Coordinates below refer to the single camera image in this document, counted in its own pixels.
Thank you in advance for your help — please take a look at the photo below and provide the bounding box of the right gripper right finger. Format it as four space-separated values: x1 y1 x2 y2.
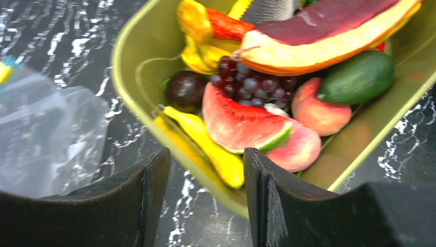
243 148 435 246

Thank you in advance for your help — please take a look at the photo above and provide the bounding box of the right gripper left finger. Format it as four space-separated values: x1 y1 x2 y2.
1 148 171 246

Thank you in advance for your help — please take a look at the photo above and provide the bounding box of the watermelon slice toy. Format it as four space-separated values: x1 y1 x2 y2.
202 82 293 154

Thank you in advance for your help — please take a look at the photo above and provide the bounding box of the clear zip top bag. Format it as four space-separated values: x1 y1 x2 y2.
1 57 109 198

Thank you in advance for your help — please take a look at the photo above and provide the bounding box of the peach toy with leaf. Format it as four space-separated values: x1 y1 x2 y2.
266 118 321 172

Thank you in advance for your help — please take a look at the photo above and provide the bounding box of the yellow pear toy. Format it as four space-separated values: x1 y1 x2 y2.
152 106 244 189

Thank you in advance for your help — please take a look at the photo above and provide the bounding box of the peach toy upper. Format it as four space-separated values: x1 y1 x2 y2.
291 78 352 136

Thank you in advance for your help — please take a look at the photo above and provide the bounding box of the white garlic toy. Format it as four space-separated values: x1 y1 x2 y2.
264 103 290 118

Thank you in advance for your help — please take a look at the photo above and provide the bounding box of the purple grape bunch toy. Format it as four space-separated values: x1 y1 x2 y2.
210 56 299 109

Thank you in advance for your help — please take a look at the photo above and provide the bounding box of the dark plum toy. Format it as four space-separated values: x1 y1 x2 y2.
165 70 208 113

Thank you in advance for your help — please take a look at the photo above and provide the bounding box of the green avocado toy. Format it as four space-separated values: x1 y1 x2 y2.
317 49 394 105

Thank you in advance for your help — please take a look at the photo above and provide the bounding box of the olive green plastic bin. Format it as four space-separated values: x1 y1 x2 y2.
112 1 435 217

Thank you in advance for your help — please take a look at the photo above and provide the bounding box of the yellow banana toy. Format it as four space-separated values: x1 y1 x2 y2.
181 34 240 75

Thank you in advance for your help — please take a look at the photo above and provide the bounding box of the red chili toy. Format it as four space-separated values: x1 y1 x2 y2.
206 8 255 42

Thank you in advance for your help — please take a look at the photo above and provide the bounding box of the grey fish toy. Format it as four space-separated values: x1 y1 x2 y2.
240 0 300 25

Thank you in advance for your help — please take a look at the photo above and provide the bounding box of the yellow corn toy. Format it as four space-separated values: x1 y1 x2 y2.
176 0 213 44

